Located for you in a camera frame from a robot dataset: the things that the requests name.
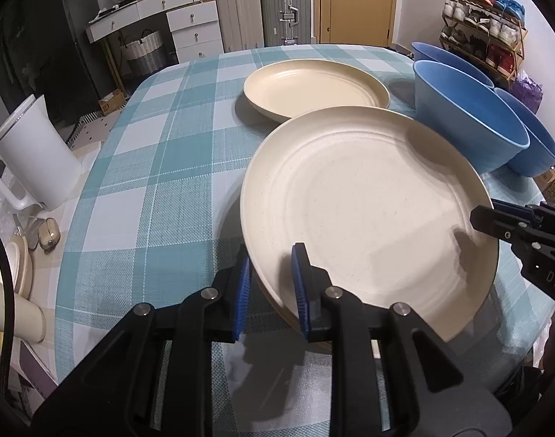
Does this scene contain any black refrigerator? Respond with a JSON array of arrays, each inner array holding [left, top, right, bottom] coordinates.
[[0, 0, 102, 126]]

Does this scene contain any blue bowl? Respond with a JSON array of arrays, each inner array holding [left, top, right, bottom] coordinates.
[[411, 42, 495, 88], [493, 87, 555, 178], [413, 60, 531, 174]]

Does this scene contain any white dresser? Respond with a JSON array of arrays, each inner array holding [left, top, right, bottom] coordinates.
[[86, 0, 224, 65]]

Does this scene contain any cream lid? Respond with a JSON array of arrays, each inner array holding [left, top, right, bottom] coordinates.
[[4, 240, 33, 299]]

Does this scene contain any silver suitcase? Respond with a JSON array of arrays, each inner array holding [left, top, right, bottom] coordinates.
[[260, 0, 314, 47]]

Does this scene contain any black cable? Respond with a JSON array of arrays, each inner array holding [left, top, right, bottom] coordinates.
[[0, 213, 19, 385]]

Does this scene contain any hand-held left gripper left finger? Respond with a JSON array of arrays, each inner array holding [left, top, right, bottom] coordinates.
[[31, 256, 252, 437]]

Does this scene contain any purple bag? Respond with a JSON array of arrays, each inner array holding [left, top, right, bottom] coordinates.
[[511, 70, 545, 115]]

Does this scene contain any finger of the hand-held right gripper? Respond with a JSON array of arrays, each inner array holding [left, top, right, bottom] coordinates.
[[491, 199, 544, 219], [470, 206, 531, 242]]

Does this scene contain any woven laundry basket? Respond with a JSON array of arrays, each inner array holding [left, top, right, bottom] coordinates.
[[120, 29, 169, 79]]

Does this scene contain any small cardboard box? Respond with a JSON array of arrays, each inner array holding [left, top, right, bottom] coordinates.
[[99, 90, 127, 115]]

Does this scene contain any white suitcase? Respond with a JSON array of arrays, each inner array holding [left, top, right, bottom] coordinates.
[[212, 0, 265, 54]]

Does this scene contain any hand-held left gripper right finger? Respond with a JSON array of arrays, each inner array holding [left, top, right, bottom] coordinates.
[[292, 243, 513, 437]]

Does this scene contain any large cream plate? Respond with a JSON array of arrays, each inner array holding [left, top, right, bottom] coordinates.
[[240, 108, 500, 352]]

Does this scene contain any wooden shoe rack with shoes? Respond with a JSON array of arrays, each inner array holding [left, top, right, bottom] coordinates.
[[438, 0, 529, 79]]

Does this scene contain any cream cup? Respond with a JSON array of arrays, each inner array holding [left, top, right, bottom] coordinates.
[[0, 273, 47, 344]]

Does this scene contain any white electric kettle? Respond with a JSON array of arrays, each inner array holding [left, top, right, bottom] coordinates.
[[0, 95, 83, 211]]

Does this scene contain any yellow wooden door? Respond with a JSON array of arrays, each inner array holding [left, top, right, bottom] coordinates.
[[318, 0, 399, 47]]

